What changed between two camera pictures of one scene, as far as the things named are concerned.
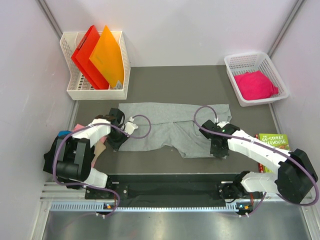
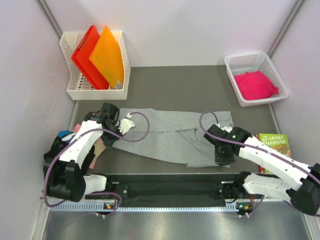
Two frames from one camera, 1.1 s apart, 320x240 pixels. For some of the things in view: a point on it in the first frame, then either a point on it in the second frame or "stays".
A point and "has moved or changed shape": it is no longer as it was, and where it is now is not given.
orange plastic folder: x=107 y=57 stays
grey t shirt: x=161 y=125 has moved or changed shape
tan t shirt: x=99 y=147 stays
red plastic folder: x=81 y=57 stays
